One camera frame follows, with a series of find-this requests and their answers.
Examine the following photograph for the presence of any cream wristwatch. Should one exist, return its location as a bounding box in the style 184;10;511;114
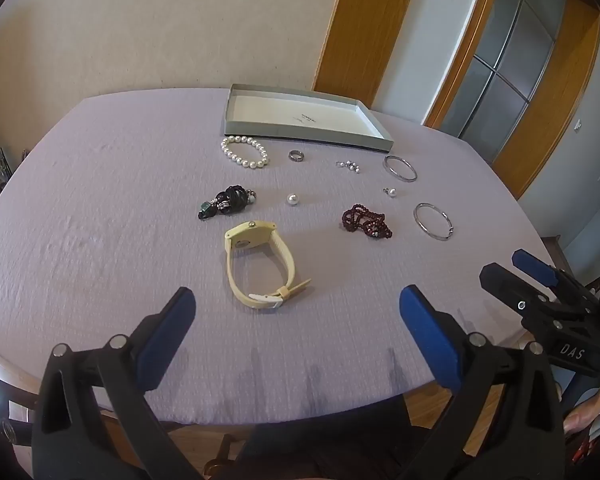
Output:
224;220;313;312

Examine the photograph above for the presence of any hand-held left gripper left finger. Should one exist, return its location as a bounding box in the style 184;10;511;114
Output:
30;286;203;480

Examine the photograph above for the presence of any wooden door panel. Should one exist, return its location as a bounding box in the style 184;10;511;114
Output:
312;0;423;98

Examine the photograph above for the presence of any shallow grey cardboard tray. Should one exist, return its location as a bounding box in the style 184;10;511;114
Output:
224;83;395;154

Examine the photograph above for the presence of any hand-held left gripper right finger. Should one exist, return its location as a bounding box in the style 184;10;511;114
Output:
399;285;568;480

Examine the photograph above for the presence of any dark wooden chair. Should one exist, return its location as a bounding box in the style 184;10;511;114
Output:
0;360;46;480

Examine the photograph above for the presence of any white pearl bracelet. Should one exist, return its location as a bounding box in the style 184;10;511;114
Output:
220;135;271;169

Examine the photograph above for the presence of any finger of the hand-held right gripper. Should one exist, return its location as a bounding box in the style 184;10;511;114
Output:
479;262;551;313
511;249;565;292

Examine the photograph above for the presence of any thin silver bangle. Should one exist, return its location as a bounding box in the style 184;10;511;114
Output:
413;202;455;242
383;154;418;183

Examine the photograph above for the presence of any dark red bead necklace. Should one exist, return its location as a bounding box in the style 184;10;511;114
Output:
341;203;394;240

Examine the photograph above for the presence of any black bead bracelet green stone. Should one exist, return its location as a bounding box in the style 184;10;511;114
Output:
197;185;258;221

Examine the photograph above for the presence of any person's right hand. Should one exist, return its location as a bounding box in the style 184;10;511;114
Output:
565;382;600;435

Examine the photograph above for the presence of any glass door wooden frame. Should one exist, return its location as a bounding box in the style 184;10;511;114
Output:
425;0;600;201

